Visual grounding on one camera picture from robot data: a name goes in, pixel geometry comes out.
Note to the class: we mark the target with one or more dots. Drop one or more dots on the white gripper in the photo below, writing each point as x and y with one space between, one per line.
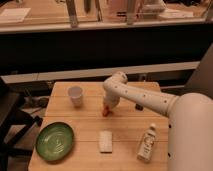
110 101

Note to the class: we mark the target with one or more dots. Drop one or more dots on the orange pepper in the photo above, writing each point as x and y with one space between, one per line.
106 111

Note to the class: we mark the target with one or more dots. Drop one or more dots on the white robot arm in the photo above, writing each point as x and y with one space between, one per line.
190 121

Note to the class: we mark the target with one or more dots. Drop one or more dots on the white sponge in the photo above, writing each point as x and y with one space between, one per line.
105 142

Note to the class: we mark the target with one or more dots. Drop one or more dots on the black rectangular block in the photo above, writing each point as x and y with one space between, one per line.
139 107

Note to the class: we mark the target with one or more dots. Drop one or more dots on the white paper cup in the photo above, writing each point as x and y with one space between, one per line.
76 95

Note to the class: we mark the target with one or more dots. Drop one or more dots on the white plastic bottle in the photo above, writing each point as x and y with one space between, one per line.
146 144

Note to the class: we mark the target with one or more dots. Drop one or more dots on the green plate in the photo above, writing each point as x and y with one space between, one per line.
55 141

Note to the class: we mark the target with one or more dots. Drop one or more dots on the black chair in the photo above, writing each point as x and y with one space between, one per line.
10 115

